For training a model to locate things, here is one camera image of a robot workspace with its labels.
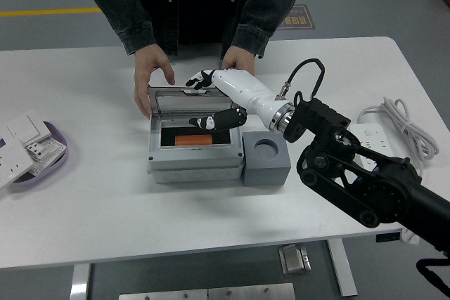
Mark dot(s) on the person's right hand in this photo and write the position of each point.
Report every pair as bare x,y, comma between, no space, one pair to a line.
144,71

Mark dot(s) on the person's left hand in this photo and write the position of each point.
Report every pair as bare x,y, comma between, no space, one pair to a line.
237,59

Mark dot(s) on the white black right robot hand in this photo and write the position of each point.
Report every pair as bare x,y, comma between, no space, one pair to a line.
246,89

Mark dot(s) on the orange cylinder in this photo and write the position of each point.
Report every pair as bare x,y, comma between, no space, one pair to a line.
193,140

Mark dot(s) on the grey box with clear lid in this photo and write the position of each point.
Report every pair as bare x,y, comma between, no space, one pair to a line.
195,163

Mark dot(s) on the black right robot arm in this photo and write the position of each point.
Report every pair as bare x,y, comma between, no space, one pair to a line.
386,184

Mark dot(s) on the person's left forearm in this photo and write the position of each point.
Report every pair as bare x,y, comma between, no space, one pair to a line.
267,8

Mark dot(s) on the person's right forearm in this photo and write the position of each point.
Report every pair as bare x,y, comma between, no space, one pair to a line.
119,8

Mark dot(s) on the grey cube with round recess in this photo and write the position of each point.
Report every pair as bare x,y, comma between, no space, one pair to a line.
265,171

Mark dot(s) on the person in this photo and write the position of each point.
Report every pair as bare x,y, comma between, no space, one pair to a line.
197,1

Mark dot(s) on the brown floor sign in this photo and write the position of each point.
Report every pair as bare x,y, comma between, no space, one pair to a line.
299,19

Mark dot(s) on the yellow floor tape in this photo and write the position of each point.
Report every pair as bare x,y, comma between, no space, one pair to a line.
49,12

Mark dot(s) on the white perforated panel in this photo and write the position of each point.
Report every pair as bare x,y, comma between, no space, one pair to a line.
52,149

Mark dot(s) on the purple tray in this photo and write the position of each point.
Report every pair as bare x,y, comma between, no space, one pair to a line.
56,163

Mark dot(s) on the white power strip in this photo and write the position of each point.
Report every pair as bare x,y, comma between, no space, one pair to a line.
369,136

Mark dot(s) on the small white socket module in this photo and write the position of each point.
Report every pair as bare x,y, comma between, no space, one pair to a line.
35,149

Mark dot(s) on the large white socket panel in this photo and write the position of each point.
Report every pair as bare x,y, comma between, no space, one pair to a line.
10,159

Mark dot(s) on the metal hinge block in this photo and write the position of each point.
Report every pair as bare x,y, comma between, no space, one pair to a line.
294,259

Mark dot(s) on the black table controller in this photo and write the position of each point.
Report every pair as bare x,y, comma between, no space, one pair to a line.
387,237

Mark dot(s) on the white plug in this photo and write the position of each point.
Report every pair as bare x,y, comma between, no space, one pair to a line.
411,238

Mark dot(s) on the white switch panel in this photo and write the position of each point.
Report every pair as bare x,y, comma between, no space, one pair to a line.
28,126

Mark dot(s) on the metal base plate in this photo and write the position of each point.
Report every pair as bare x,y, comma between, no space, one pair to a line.
207,293

